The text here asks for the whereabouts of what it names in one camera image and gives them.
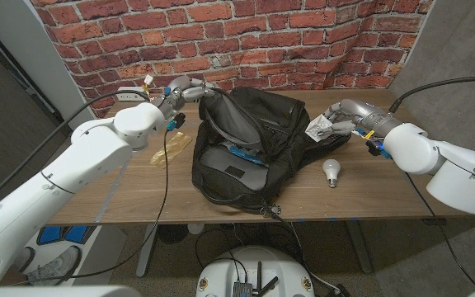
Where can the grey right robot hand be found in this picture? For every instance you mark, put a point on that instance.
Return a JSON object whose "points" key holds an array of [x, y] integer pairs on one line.
{"points": [[361, 113]]}

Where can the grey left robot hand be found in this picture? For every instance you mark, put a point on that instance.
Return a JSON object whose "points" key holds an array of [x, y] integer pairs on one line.
{"points": [[180, 92]]}

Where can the small silver package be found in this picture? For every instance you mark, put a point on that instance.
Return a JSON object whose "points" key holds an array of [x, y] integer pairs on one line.
{"points": [[318, 128]]}

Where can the black backpack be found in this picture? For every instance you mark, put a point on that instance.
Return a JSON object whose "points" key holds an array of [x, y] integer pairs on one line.
{"points": [[278, 123]]}

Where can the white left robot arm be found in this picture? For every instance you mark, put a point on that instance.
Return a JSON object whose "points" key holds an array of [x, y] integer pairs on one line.
{"points": [[76, 156]]}

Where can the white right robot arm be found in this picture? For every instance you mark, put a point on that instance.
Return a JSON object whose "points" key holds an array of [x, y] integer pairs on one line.
{"points": [[448, 165]]}

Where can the white light bulb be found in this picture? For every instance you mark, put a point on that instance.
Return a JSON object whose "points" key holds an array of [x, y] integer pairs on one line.
{"points": [[331, 168]]}

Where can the white power strip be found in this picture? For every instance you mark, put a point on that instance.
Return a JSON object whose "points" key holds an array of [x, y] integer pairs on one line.
{"points": [[128, 95]]}

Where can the blue and white plastic bag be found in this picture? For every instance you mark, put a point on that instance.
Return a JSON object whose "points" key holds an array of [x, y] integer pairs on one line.
{"points": [[241, 153]]}

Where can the red brick print backdrop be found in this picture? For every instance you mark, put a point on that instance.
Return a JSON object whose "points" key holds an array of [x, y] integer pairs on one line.
{"points": [[262, 41]]}

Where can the grey table leg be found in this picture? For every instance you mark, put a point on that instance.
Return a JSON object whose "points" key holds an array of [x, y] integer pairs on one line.
{"points": [[360, 247]]}

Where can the black round floor object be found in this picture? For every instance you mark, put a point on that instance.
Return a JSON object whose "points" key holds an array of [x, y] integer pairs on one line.
{"points": [[172, 234]]}

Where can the white table leg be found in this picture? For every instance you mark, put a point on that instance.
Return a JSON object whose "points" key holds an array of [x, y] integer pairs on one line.
{"points": [[147, 251]]}

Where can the dark grey door panel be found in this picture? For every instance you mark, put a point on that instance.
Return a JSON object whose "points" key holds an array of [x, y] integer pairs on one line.
{"points": [[6, 103]]}

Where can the blue foot pad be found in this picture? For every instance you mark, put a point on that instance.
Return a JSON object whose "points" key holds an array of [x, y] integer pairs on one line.
{"points": [[78, 234], [50, 235]]}

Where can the white robot torso base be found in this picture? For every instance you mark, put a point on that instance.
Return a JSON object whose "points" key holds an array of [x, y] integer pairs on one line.
{"points": [[254, 264]]}

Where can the black straight antenna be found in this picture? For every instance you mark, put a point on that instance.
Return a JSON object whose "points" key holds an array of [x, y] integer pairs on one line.
{"points": [[259, 276]]}

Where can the black tilted antenna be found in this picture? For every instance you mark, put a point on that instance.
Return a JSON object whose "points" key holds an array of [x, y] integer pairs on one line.
{"points": [[269, 285]]}

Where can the small grey computer box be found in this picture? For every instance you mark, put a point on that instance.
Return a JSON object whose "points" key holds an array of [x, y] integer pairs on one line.
{"points": [[241, 289]]}

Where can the grey sneaker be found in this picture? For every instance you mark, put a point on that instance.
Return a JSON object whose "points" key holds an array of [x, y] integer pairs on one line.
{"points": [[56, 266]]}

